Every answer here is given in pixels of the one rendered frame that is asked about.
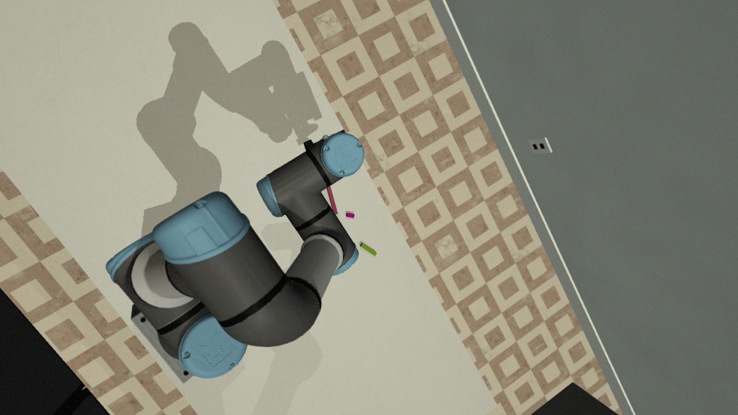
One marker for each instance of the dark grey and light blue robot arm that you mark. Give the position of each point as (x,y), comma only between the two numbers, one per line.
(209,250)

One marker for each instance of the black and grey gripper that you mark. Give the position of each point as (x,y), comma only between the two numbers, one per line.
(309,144)

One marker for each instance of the lime green rectangular bar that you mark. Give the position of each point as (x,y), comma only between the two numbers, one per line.
(368,249)

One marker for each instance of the pink rod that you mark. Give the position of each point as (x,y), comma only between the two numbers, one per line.
(329,190)

